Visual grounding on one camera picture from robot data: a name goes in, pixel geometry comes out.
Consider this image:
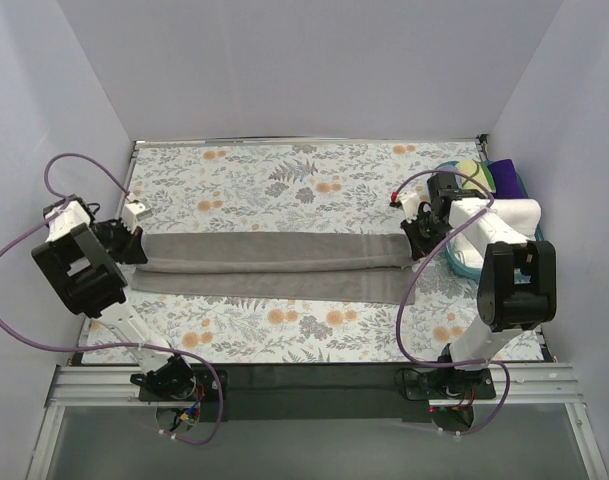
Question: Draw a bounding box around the grey terry towel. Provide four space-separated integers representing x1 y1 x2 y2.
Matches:
131 232 414 304

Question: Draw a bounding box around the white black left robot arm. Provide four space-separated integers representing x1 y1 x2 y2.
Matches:
31 195 197 400

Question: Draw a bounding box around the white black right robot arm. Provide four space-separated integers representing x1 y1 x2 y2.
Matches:
391 170 557 401

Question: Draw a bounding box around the yellow green rolled towel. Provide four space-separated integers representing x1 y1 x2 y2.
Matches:
455 160 496 194

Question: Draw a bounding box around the purple rolled towel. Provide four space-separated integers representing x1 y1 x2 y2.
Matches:
488 159 528 200

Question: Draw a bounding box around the white folded towel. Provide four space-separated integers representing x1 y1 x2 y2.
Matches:
447 198 541 269

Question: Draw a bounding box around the floral patterned table mat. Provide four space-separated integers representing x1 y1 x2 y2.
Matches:
81 141 545 364

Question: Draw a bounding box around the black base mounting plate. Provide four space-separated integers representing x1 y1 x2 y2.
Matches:
138 363 497 424

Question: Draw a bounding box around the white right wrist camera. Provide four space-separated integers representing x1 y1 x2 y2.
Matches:
390 192 421 222

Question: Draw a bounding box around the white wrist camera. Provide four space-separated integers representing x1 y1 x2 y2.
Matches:
390 192 421 222
120 200 152 233

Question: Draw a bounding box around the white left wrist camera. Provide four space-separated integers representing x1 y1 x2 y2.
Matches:
120 200 152 233

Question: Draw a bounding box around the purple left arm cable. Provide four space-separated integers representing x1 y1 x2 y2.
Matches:
0 152 227 446

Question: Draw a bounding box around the aluminium frame rail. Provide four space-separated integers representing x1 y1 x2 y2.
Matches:
47 362 583 405

